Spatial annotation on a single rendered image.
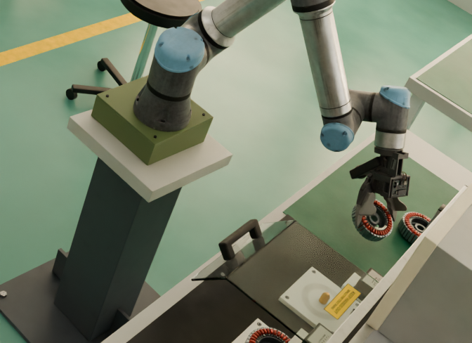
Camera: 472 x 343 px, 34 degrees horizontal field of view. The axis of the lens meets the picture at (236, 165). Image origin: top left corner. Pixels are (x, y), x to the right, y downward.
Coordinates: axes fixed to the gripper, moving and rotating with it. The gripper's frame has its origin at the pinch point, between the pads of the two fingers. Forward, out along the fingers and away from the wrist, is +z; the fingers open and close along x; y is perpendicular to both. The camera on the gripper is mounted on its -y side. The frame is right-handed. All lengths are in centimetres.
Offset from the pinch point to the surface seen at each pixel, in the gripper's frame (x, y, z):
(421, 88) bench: 80, -60, -25
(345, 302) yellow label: -51, 44, -4
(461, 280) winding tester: -52, 67, -16
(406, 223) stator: 14.0, -1.4, 2.4
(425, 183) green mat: 38.5, -17.3, -2.9
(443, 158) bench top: 56, -26, -8
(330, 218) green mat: -5.1, -10.8, 1.4
